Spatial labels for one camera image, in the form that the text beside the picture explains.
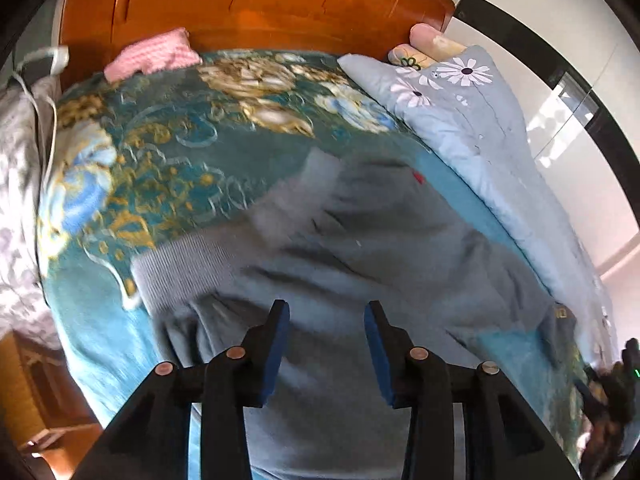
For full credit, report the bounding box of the cream floral pillow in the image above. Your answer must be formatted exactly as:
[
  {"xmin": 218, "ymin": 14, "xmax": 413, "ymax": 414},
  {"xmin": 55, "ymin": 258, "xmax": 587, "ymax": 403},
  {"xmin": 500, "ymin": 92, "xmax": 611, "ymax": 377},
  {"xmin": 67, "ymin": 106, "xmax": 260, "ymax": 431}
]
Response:
[{"xmin": 387, "ymin": 43, "xmax": 441, "ymax": 69}]

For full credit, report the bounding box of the white wardrobe with black stripe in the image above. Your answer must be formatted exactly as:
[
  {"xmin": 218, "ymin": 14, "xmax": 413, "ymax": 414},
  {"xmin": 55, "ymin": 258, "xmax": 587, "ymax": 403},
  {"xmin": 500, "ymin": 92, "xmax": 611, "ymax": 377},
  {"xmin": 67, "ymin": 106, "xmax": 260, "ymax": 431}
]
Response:
[{"xmin": 450, "ymin": 0, "xmax": 640, "ymax": 281}]

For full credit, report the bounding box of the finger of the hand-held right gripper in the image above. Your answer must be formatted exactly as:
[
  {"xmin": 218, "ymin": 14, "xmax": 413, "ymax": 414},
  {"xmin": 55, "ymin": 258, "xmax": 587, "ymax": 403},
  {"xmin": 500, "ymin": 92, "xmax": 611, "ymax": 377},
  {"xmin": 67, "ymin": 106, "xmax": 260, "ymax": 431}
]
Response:
[{"xmin": 574, "ymin": 367, "xmax": 608, "ymax": 420}]

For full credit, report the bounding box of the light blue daisy quilt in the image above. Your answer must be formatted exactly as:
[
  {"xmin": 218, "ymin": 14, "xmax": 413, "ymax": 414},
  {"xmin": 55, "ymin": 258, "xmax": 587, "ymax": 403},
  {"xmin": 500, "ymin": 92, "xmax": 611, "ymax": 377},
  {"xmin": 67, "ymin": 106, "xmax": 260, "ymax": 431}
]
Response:
[{"xmin": 337, "ymin": 44, "xmax": 618, "ymax": 361}]

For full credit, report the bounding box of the white charger cable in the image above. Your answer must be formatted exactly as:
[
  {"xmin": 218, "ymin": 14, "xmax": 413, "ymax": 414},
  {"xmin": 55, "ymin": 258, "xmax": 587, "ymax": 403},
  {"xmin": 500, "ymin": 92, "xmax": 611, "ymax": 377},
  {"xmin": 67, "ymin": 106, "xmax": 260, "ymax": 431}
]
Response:
[{"xmin": 12, "ymin": 46, "xmax": 71, "ymax": 196}]

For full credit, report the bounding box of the grey patterned cloth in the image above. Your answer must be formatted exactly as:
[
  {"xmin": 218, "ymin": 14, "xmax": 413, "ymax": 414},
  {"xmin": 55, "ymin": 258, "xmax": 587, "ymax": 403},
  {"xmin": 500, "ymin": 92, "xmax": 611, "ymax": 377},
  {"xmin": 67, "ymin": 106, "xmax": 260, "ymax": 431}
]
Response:
[{"xmin": 0, "ymin": 72, "xmax": 63, "ymax": 351}]

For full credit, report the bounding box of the pink floral pillow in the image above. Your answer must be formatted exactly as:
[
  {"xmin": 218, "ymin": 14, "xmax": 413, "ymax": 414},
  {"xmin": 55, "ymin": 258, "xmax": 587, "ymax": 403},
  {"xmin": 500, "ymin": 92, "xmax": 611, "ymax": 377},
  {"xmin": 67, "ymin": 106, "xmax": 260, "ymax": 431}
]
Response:
[{"xmin": 409, "ymin": 22, "xmax": 468, "ymax": 56}]

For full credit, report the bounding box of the teal floral blanket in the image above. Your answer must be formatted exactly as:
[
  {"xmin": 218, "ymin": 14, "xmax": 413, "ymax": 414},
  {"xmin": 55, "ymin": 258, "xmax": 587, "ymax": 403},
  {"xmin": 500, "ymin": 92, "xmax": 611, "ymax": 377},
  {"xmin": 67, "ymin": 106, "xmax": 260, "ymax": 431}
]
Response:
[{"xmin": 36, "ymin": 49, "xmax": 621, "ymax": 480}]

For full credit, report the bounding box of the grey fleece sweatshirt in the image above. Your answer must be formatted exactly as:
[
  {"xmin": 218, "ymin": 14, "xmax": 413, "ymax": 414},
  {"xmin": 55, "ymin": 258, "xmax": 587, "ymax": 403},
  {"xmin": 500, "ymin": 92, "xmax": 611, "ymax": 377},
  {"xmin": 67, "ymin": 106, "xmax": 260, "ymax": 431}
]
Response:
[{"xmin": 131, "ymin": 149, "xmax": 578, "ymax": 480}]

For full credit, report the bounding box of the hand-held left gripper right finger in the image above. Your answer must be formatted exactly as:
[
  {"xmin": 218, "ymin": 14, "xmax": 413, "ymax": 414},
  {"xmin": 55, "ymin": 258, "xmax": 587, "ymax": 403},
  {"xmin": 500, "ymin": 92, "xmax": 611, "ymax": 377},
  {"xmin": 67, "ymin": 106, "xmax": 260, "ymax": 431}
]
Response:
[{"xmin": 363, "ymin": 300, "xmax": 583, "ymax": 480}]

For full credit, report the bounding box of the pink knitted cloth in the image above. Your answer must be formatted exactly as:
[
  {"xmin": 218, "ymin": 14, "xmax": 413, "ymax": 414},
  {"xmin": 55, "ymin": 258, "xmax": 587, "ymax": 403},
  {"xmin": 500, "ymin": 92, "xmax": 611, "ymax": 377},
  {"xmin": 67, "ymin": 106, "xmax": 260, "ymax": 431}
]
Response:
[{"xmin": 103, "ymin": 27, "xmax": 203, "ymax": 83}]

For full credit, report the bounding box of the wooden nightstand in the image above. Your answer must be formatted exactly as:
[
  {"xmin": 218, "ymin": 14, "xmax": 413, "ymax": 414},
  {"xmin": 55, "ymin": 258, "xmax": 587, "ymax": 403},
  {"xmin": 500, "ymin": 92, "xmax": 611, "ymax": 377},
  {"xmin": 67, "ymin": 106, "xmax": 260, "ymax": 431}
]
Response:
[{"xmin": 0, "ymin": 330, "xmax": 103, "ymax": 476}]

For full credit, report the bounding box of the wooden headboard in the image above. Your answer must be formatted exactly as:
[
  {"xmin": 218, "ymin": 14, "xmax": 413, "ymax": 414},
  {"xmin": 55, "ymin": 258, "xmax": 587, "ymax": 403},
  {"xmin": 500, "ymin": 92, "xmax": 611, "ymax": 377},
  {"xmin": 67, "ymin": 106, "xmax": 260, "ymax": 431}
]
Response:
[{"xmin": 59, "ymin": 0, "xmax": 457, "ymax": 68}]

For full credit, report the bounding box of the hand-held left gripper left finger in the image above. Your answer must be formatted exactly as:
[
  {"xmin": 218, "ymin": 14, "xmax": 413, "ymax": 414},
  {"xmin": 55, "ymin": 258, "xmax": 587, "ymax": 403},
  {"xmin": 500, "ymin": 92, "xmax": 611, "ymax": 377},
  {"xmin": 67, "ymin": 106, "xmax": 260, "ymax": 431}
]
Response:
[{"xmin": 70, "ymin": 300, "xmax": 292, "ymax": 480}]

